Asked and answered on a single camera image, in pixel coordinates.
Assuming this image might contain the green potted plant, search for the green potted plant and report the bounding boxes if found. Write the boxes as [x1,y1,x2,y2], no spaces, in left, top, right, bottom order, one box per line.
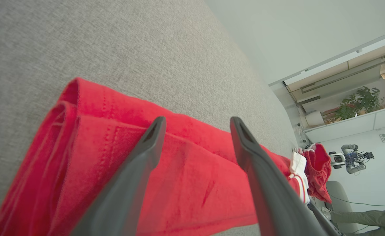
[335,86,385,120]

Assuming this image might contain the grey upholstered chair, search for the grey upholstered chair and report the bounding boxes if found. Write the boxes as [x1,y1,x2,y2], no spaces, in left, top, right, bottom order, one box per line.
[325,181,358,234]

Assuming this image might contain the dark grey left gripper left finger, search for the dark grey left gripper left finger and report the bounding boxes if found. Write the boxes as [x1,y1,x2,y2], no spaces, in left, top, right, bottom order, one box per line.
[70,116,167,236]

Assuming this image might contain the white cylindrical bin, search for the white cylindrical bin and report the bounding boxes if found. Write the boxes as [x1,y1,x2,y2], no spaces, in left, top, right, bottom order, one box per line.
[305,110,326,127]

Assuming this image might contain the white grey background robot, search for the white grey background robot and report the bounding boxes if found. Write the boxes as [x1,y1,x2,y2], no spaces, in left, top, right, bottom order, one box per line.
[329,144,375,174]

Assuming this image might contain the red jersey shirt white sleeves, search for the red jersey shirt white sleeves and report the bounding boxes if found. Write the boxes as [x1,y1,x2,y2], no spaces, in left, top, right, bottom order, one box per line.
[0,77,311,236]

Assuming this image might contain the white low cabinet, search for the white low cabinet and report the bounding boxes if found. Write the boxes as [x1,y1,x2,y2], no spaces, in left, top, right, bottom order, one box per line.
[305,104,385,144]

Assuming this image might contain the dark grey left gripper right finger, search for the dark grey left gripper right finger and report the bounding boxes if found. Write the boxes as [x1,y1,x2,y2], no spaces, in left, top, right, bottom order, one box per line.
[230,116,328,236]

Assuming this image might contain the person in olive trousers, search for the person in olive trousers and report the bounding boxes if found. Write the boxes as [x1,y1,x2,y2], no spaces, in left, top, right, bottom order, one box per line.
[320,206,385,230]

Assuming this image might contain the grey fabric sofa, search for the grey fabric sofa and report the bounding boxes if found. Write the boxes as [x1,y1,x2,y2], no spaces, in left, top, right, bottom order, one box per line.
[0,0,300,236]

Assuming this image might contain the red shorts white side stripe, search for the red shorts white side stripe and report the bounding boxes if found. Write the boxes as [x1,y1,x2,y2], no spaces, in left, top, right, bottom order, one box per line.
[303,143,333,204]

